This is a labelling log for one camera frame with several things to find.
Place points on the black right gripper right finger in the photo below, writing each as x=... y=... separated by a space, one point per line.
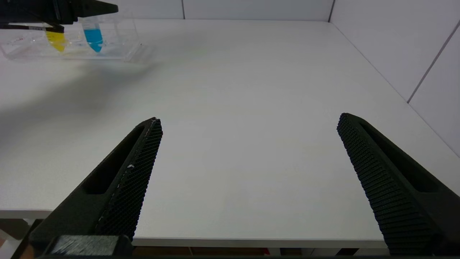
x=395 y=201

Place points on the test tube with blue pigment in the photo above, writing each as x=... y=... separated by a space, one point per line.
x=93 y=36

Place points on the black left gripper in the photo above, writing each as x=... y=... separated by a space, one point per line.
x=36 y=10

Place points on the test tube with yellow pigment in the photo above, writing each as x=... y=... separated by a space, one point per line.
x=56 y=40

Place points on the clear acrylic test tube rack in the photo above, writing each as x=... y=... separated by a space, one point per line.
x=118 y=43

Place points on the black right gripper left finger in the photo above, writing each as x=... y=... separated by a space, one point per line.
x=125 y=187

